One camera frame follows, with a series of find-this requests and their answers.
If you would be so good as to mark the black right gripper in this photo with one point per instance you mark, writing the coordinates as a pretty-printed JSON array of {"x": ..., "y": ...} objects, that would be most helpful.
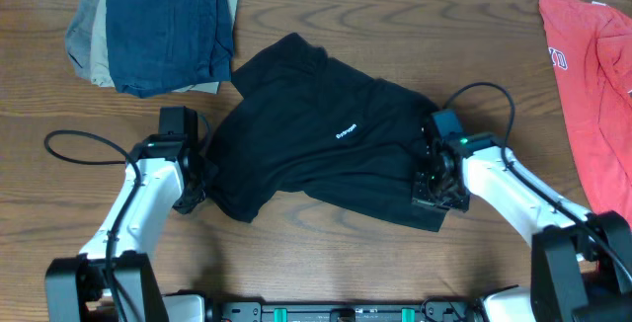
[{"x": 420, "y": 193}]

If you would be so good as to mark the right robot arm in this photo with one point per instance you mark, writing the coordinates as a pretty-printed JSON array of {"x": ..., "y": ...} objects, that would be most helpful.
[{"x": 580, "y": 260}]

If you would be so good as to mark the navy folded trousers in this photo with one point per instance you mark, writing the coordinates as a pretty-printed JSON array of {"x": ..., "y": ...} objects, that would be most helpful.
[{"x": 161, "y": 46}]

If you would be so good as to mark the grey folded trousers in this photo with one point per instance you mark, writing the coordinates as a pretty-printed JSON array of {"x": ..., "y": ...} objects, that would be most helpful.
[{"x": 78, "y": 37}]

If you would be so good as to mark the black t-shirt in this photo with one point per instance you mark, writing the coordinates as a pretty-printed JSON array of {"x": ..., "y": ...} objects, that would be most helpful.
[{"x": 310, "y": 123}]

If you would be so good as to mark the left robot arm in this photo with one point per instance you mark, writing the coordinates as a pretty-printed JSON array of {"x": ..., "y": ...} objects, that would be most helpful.
[{"x": 112, "y": 278}]

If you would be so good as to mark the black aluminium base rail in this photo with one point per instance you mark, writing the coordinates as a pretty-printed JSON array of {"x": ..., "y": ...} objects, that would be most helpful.
[{"x": 430, "y": 310}]

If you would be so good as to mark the red t-shirt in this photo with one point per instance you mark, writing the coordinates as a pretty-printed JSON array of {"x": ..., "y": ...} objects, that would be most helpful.
[{"x": 590, "y": 48}]

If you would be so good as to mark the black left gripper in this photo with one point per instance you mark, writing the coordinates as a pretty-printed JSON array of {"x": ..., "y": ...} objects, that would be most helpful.
[{"x": 209, "y": 167}]

